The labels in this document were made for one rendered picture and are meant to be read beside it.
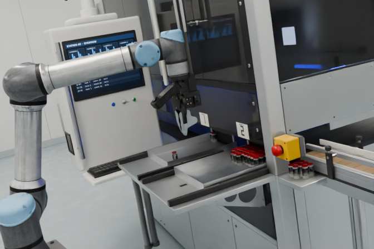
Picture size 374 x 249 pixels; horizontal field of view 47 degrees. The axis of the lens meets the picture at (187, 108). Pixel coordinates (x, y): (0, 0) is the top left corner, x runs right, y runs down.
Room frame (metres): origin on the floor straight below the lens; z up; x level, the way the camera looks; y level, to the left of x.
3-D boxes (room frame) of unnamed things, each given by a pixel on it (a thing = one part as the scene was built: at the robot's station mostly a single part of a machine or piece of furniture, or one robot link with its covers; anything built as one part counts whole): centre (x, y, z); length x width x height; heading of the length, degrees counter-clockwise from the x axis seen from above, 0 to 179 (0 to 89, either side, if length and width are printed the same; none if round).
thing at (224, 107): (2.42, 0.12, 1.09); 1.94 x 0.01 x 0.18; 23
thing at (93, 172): (2.17, 0.35, 0.82); 0.40 x 0.14 x 0.02; 117
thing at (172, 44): (1.48, 0.01, 1.39); 0.09 x 0.08 x 0.11; 97
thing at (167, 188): (1.74, 0.01, 0.87); 0.70 x 0.48 x 0.02; 23
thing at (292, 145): (1.42, -0.32, 1.00); 0.08 x 0.07 x 0.07; 113
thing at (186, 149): (1.92, 0.01, 0.90); 0.34 x 0.26 x 0.04; 113
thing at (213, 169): (1.61, -0.12, 0.90); 0.34 x 0.26 x 0.04; 113
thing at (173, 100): (1.48, 0.00, 1.24); 0.09 x 0.08 x 0.12; 112
